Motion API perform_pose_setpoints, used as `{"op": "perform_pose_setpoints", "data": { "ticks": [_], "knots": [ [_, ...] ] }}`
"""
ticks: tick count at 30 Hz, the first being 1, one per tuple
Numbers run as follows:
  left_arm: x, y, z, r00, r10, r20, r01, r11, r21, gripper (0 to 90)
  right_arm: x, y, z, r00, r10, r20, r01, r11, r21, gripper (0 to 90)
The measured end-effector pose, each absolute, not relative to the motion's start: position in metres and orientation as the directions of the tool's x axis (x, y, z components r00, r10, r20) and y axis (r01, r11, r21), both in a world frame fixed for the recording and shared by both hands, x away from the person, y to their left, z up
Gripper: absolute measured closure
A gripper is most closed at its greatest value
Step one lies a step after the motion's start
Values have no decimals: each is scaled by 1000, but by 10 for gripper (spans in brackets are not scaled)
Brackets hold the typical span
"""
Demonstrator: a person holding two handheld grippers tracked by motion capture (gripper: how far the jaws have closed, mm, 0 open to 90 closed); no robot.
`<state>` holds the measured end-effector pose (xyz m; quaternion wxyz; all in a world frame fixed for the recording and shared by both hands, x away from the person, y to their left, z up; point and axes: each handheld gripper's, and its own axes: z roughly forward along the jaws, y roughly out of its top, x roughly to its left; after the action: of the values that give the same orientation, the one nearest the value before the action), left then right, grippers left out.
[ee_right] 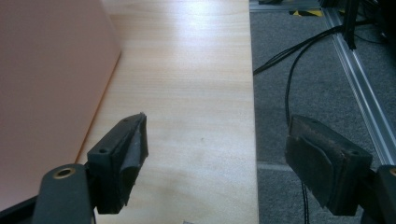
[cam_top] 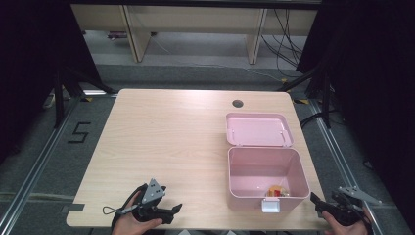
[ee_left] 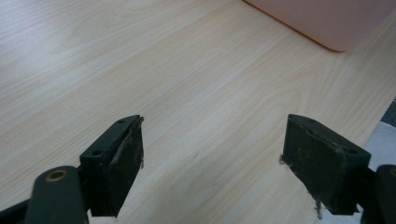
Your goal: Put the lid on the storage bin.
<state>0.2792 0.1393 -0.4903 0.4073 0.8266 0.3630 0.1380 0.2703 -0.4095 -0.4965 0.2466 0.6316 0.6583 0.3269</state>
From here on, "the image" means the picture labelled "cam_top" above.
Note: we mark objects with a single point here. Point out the beige wooden desk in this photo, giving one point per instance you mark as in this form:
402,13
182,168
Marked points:
195,19

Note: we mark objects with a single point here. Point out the small dark item under desk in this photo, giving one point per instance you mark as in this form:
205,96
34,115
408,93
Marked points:
116,35

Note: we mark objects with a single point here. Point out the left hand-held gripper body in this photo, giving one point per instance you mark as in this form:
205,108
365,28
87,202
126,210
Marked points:
153,192

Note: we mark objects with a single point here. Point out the metal floor rail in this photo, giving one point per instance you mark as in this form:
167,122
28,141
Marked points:
339,156
36,166

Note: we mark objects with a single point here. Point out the grey round table grommet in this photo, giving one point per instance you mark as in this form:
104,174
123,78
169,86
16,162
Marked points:
237,103

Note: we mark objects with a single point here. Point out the small orange and red item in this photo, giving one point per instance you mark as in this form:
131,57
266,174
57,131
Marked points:
277,191

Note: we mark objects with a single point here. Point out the white power strip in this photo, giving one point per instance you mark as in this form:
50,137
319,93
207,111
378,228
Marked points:
49,101

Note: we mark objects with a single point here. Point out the dark curtain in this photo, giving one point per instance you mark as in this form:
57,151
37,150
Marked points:
375,91
36,65

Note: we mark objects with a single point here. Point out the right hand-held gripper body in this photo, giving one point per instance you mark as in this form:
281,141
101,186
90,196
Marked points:
345,209

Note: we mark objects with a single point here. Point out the yellow and black tape piece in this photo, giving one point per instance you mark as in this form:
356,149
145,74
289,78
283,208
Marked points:
87,99
301,101

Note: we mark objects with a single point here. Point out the grey tape strip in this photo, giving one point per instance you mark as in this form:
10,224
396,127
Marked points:
73,208

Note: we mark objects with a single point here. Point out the person's right hand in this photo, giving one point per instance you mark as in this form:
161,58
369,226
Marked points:
342,229

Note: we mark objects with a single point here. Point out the pink plastic box with lid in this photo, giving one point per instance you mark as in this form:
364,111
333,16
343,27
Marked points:
261,163

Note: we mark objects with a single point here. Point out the black metal stand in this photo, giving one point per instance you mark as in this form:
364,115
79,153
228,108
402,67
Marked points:
318,84
65,88

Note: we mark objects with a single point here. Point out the person's left hand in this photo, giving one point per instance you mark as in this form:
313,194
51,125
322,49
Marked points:
130,225

